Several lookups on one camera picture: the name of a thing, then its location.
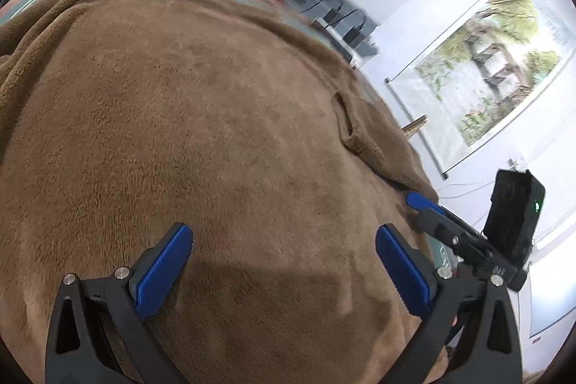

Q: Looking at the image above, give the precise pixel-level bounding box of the brown fleece garment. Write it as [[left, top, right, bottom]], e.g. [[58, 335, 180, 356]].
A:
[[1, 0, 433, 383]]

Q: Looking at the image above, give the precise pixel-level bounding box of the wooden ruler stick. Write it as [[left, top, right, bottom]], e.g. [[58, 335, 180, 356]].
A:
[[402, 115, 428, 139]]

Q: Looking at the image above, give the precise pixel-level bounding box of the black power adapter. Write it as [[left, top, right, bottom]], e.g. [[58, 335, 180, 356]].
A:
[[344, 9, 373, 48], [323, 0, 344, 24]]

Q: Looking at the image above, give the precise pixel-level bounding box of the hanging scroll painting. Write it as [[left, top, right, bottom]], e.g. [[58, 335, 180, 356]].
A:
[[387, 0, 575, 175]]

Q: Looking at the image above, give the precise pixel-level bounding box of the black tracker camera box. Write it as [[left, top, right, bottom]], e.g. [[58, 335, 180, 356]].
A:
[[482, 170, 546, 268]]

